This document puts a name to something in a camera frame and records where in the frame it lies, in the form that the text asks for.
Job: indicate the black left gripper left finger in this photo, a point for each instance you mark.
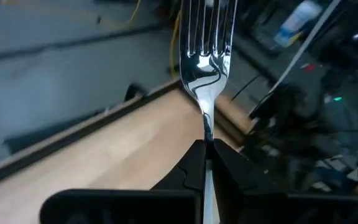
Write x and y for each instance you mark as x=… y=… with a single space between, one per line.
x=135 y=208

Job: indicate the dark grey desk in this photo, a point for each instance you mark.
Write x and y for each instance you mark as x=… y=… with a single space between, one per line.
x=253 y=31

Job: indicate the silver fork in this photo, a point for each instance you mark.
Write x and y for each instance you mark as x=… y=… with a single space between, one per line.
x=205 y=62

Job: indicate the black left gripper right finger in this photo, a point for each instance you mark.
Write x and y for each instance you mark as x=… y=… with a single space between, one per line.
x=259 y=208

